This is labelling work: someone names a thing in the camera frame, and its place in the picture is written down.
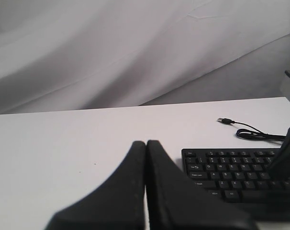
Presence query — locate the black Acer keyboard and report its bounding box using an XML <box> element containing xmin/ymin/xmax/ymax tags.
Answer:
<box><xmin>181</xmin><ymin>148</ymin><xmax>290</xmax><ymax>215</ymax></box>

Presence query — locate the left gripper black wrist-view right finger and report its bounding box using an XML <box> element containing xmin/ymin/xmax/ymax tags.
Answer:
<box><xmin>146</xmin><ymin>146</ymin><xmax>257</xmax><ymax>230</ymax></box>

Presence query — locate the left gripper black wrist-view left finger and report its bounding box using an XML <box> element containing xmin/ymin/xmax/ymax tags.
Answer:
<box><xmin>46</xmin><ymin>147</ymin><xmax>146</xmax><ymax>230</ymax></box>

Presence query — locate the black USB cable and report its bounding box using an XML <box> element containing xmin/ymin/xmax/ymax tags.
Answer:
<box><xmin>216</xmin><ymin>117</ymin><xmax>288</xmax><ymax>146</ymax></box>

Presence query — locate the grey backdrop cloth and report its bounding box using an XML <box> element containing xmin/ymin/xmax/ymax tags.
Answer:
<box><xmin>0</xmin><ymin>0</ymin><xmax>290</xmax><ymax>114</ymax></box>

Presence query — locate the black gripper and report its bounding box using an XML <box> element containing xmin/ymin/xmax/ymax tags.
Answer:
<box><xmin>269</xmin><ymin>128</ymin><xmax>290</xmax><ymax>170</ymax></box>

